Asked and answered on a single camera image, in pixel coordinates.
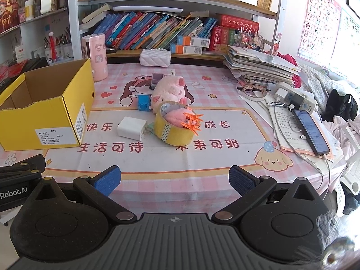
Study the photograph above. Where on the yellow tape roll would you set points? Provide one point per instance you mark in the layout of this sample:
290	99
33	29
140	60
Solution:
174	136

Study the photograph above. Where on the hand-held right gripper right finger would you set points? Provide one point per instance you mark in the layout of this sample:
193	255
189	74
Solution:
242	178

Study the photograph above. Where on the thick book lying flat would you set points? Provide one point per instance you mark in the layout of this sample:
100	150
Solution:
97	14

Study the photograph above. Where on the red fortune figure decoration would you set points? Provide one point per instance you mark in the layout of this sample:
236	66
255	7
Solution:
8	14

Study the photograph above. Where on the small pink plush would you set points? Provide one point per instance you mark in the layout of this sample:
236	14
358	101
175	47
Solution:
174	116

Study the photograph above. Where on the orange white small box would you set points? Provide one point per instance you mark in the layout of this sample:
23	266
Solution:
182	49
191	41

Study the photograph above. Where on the black clothing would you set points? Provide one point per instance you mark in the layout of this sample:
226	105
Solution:
339	104

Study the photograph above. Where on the white corner shelf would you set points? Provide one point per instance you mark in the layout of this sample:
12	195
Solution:
42	17

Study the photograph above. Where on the pink alphabet wall poster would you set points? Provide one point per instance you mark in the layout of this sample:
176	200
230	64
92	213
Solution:
317	19

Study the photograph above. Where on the white plugged charger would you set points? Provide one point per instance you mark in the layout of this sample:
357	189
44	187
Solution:
282	91

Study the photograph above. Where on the white charger adapter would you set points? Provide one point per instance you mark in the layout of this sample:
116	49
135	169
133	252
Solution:
130	128

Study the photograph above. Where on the pale wall poster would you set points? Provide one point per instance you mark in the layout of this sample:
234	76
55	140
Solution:
348	39

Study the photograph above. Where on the black smartphone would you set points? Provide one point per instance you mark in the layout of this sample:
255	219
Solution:
310	132

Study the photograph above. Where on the pink cartoon cylinder container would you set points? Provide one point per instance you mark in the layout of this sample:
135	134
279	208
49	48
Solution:
97	59

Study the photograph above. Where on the red plastic bag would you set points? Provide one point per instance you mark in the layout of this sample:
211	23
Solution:
11	71

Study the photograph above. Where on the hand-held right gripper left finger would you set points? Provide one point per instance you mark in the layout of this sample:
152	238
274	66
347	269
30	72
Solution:
108	178

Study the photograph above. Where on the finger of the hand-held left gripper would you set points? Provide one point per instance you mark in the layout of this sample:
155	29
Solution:
28	161

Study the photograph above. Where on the white long flat case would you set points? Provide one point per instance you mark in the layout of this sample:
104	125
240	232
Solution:
146	9

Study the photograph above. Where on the white power strip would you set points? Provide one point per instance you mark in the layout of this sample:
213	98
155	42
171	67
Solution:
305	101

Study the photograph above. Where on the yellow cardboard box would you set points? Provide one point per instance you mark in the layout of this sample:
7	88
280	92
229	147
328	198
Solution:
42	123

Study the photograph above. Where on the white jar yellow label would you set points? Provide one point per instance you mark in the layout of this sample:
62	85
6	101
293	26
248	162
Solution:
29	9

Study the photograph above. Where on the stack of papers and notebooks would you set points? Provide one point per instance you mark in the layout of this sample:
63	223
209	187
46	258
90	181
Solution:
258	64

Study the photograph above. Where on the orange plastic clip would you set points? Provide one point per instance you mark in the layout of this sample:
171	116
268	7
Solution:
191	126
194	117

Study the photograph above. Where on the pink plush pig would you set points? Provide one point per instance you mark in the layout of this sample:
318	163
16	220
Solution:
168	90

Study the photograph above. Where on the white quilted purse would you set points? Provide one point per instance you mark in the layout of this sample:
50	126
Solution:
154	59

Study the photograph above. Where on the white red desk card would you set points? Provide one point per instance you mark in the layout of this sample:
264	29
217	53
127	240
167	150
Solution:
21	53

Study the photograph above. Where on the pen holder with pens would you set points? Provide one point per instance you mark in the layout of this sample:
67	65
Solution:
63	50

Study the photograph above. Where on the colourful hair clip display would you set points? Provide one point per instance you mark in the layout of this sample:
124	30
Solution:
249	40

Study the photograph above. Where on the red white tassel ornament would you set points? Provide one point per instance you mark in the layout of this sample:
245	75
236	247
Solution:
52	47

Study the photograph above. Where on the red cartoon figure stick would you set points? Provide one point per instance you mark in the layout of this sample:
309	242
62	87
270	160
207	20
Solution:
276	49

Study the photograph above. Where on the row of colourful books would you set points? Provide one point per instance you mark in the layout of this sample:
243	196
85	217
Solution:
146	31

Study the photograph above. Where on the printed worksheet papers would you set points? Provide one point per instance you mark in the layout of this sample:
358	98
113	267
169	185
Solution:
284	135

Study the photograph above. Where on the red boxed book set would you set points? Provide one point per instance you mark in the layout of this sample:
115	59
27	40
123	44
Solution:
236	22

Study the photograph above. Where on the red cloth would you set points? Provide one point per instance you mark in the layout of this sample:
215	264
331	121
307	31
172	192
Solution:
292	62

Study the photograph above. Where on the white stand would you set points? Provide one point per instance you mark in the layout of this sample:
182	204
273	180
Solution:
351	180

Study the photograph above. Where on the grey blanket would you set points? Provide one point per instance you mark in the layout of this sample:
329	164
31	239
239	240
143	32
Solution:
317	76

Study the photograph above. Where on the pink bedding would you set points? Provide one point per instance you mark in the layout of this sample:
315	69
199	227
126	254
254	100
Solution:
346	135

